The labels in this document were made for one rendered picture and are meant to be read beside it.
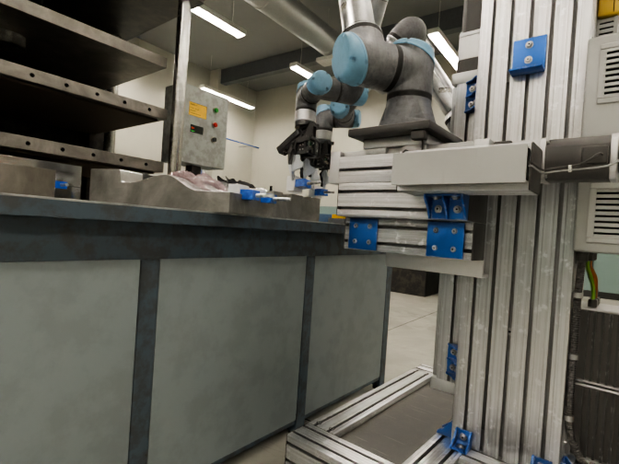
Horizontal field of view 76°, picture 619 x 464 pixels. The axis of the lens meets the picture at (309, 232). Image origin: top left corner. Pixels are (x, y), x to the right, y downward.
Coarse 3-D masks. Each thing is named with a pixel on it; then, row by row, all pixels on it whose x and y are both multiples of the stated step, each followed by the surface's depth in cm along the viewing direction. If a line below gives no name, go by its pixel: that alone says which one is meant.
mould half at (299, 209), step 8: (224, 184) 151; (272, 192) 133; (280, 192) 135; (296, 200) 142; (304, 200) 145; (312, 200) 149; (320, 200) 153; (280, 208) 136; (288, 208) 139; (296, 208) 142; (304, 208) 146; (312, 208) 150; (280, 216) 136; (288, 216) 139; (296, 216) 142; (304, 216) 146; (312, 216) 150
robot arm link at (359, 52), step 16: (352, 0) 103; (368, 0) 105; (352, 16) 102; (368, 16) 102; (352, 32) 96; (368, 32) 97; (336, 48) 100; (352, 48) 94; (368, 48) 95; (384, 48) 97; (336, 64) 101; (352, 64) 95; (368, 64) 96; (384, 64) 97; (352, 80) 99; (368, 80) 99; (384, 80) 99
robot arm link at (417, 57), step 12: (408, 48) 100; (420, 48) 100; (432, 48) 102; (408, 60) 99; (420, 60) 100; (432, 60) 102; (396, 72) 98; (408, 72) 99; (420, 72) 100; (432, 72) 102; (396, 84) 101; (408, 84) 100; (420, 84) 100; (432, 84) 103
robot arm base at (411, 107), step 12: (396, 96) 102; (408, 96) 100; (420, 96) 100; (396, 108) 101; (408, 108) 99; (420, 108) 99; (384, 120) 102; (396, 120) 99; (408, 120) 98; (420, 120) 98; (432, 120) 100
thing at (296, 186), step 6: (288, 180) 141; (294, 180) 139; (300, 180) 138; (306, 180) 138; (318, 180) 136; (288, 186) 141; (294, 186) 139; (300, 186) 138; (306, 186) 138; (294, 192) 143; (300, 192) 142
